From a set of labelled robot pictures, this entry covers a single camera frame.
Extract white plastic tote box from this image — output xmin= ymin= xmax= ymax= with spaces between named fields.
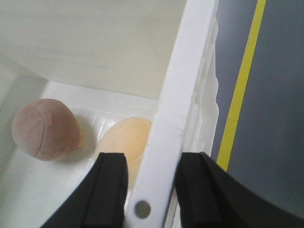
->
xmin=0 ymin=0 xmax=219 ymax=228

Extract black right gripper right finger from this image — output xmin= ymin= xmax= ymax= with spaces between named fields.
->
xmin=175 ymin=152 xmax=304 ymax=228

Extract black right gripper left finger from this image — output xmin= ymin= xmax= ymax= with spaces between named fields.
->
xmin=42 ymin=152 xmax=128 ymax=228

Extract brown plush ball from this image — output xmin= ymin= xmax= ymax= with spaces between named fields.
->
xmin=11 ymin=99 xmax=82 ymax=161

